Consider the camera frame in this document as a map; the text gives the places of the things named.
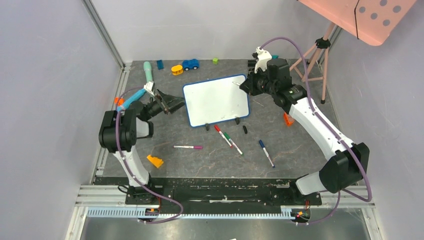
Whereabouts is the pink whiteboard marker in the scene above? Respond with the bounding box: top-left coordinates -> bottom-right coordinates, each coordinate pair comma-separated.
173,145 -> 203,150

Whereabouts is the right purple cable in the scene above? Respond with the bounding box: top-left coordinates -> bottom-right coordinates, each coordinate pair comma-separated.
259,36 -> 373,227

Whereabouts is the orange lego brick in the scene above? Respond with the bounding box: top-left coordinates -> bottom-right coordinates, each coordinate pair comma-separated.
283,112 -> 295,127

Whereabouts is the black cylinder flashlight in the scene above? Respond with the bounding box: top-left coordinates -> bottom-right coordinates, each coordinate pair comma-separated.
247,59 -> 257,68

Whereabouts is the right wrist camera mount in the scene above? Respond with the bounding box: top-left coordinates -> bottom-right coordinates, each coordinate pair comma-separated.
252,46 -> 272,74

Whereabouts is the red whiteboard marker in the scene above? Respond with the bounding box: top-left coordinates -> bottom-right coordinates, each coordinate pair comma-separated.
214,124 -> 233,148

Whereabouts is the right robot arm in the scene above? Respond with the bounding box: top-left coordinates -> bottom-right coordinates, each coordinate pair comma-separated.
239,58 -> 370,204

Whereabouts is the pink tripod stand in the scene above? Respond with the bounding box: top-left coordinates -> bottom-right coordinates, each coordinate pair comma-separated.
289,22 -> 336,104

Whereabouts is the mint green toy tube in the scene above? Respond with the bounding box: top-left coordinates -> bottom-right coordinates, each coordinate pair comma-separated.
143,61 -> 153,83

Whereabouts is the blue whiteboard marker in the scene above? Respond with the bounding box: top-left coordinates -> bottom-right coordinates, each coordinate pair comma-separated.
258,139 -> 276,168

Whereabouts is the yellow oval toy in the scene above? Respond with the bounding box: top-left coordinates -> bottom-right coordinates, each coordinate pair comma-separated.
171,64 -> 184,76

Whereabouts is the blue framed whiteboard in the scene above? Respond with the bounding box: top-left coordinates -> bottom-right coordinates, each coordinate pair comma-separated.
182,74 -> 250,128

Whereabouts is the dark blue block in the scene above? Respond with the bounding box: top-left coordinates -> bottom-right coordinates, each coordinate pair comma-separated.
156,59 -> 164,70

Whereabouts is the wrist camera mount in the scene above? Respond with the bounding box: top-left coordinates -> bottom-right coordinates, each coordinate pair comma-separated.
143,81 -> 155,97
252,46 -> 272,74

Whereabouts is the black marker cap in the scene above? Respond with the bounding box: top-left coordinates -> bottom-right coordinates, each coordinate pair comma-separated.
242,125 -> 248,134

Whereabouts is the green whiteboard marker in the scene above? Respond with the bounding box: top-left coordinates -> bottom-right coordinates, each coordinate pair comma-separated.
223,132 -> 243,156

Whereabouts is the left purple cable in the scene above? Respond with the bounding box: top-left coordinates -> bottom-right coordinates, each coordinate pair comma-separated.
114,86 -> 185,225

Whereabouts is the blue toy car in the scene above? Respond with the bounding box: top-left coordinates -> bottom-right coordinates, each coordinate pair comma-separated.
182,58 -> 200,71

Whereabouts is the purple cable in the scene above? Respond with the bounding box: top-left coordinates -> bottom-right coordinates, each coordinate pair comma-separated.
259,36 -> 373,227
114,86 -> 185,225

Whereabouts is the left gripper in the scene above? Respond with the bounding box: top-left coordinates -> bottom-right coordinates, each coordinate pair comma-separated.
144,88 -> 185,121

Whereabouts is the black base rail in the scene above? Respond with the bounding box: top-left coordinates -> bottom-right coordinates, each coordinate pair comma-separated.
94,177 -> 324,215

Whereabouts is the yellow wedge block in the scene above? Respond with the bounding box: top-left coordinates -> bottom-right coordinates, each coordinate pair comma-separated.
146,155 -> 164,169

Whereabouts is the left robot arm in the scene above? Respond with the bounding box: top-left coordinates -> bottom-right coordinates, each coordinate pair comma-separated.
98,90 -> 185,204

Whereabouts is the pink perforated panel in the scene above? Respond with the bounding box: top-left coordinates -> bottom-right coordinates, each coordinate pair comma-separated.
299,0 -> 417,46

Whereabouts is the light blue toy tube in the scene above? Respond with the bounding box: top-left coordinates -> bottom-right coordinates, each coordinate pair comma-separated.
115,87 -> 146,111

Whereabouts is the orange toy piece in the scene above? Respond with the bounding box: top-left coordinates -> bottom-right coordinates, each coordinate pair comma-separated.
114,97 -> 120,106

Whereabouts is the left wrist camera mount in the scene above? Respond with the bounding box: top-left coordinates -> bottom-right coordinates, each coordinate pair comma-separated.
143,81 -> 155,97

